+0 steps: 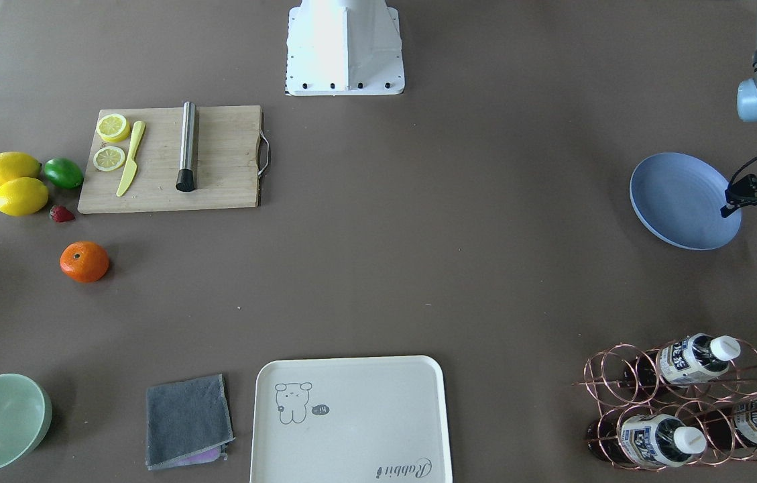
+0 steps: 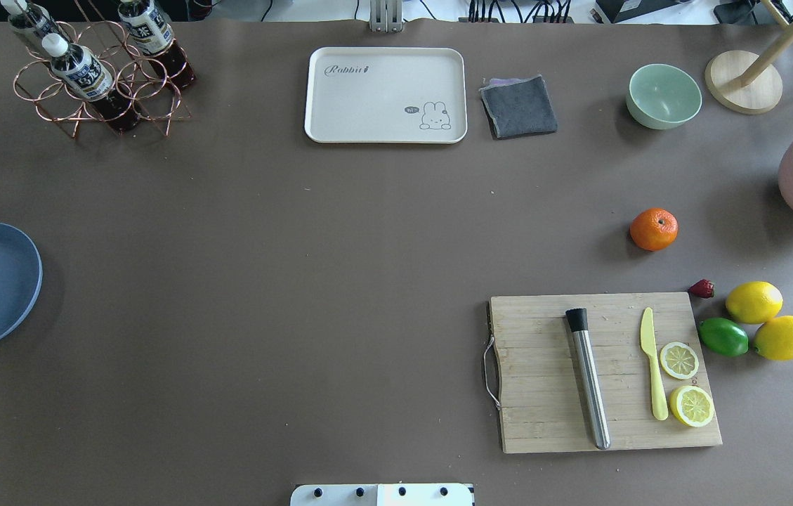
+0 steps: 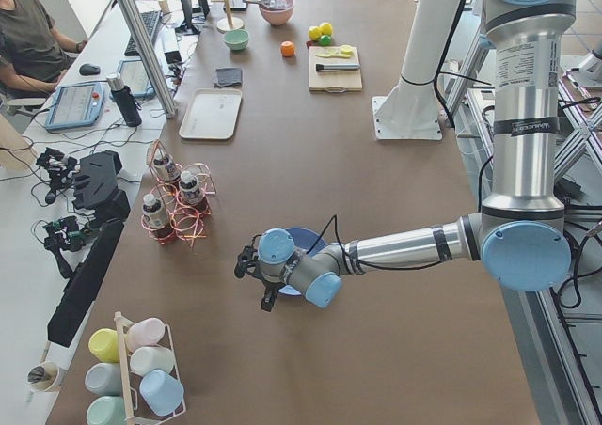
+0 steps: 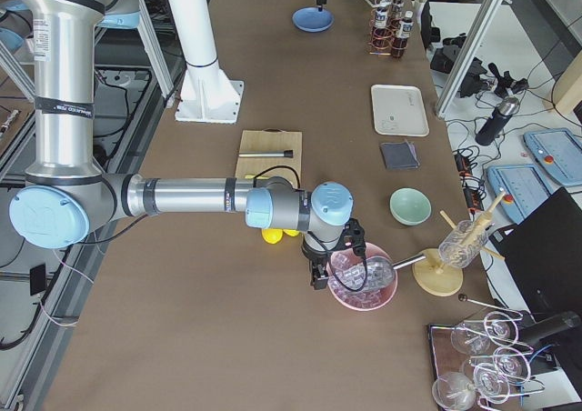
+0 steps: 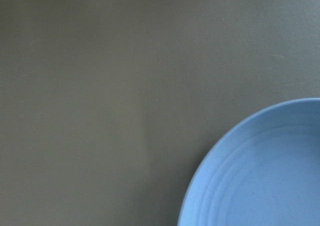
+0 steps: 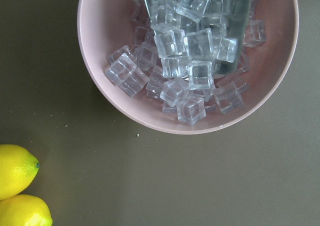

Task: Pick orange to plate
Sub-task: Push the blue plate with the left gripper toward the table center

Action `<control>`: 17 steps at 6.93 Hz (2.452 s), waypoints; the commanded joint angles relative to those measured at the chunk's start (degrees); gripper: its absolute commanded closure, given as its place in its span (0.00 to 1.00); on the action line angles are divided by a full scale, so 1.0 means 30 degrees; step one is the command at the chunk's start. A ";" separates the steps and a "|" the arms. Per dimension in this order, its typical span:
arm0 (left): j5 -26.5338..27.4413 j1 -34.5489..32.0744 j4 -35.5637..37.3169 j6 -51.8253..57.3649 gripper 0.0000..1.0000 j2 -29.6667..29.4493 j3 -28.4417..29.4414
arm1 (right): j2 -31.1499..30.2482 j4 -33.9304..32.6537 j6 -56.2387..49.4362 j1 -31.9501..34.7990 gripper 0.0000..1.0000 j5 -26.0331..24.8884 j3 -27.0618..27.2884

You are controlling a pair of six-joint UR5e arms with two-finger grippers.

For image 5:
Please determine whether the blue plate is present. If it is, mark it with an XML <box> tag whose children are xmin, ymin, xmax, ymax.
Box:
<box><xmin>178</xmin><ymin>98</ymin><xmax>320</xmax><ymax>226</ymax></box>

